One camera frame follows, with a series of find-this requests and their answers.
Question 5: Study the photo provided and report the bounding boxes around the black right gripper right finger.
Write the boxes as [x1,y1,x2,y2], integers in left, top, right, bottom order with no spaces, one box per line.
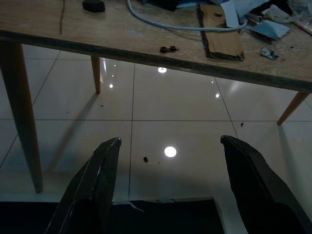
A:
[220,135,312,234]

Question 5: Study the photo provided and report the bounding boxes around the small black clip part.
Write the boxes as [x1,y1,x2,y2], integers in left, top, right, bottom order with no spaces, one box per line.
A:
[160,45,180,54]

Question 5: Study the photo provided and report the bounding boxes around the thin dark wire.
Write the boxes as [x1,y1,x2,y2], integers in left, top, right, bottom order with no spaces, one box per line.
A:
[59,0,65,35]

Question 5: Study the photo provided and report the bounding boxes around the white paper strip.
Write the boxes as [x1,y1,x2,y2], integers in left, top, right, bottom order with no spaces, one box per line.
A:
[220,2,240,27]

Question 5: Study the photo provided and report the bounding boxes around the silver foil packet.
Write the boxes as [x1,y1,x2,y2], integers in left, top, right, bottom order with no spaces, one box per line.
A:
[250,20,291,40]

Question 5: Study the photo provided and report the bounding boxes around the white cable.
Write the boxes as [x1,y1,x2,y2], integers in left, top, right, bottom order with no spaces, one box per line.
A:
[125,0,248,32]

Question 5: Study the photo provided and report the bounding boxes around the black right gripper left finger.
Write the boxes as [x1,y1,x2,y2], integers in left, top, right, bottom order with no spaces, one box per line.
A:
[45,136,122,234]

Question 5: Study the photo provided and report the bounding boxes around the brown cardboard piece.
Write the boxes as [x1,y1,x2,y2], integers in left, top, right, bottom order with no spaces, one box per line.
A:
[199,3,245,61]

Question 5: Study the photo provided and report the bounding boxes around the black foam block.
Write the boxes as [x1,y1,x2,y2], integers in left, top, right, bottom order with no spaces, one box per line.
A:
[82,0,106,13]

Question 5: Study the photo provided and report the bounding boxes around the wooden table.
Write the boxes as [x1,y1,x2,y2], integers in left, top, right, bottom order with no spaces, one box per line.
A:
[0,0,312,194]

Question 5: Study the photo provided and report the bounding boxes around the crumpled grey wrapper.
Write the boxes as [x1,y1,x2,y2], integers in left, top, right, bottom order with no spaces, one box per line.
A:
[260,47,280,60]

